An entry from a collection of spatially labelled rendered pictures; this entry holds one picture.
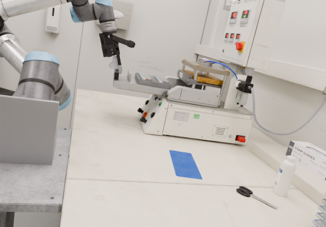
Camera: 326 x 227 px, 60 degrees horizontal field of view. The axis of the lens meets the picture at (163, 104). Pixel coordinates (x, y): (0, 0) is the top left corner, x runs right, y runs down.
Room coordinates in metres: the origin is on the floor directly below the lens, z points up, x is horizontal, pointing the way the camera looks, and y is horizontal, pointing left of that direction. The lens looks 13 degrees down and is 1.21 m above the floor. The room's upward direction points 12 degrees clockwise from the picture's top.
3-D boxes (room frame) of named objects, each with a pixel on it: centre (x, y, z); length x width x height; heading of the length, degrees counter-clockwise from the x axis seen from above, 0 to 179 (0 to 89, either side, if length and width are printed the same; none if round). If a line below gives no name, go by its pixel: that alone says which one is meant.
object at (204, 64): (1.49, -0.21, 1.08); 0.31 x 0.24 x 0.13; 13
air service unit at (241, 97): (1.31, -0.35, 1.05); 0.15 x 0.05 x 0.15; 13
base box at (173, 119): (1.48, -0.17, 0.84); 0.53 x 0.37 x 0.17; 103
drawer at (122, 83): (1.43, 0.13, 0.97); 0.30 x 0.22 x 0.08; 103
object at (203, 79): (1.49, -0.17, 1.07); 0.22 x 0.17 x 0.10; 13
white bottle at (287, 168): (0.95, -0.48, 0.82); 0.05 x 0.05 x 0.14
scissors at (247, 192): (0.87, -0.37, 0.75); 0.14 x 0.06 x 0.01; 56
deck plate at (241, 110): (1.51, -0.21, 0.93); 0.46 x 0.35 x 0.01; 103
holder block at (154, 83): (1.44, 0.08, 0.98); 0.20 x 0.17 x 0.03; 13
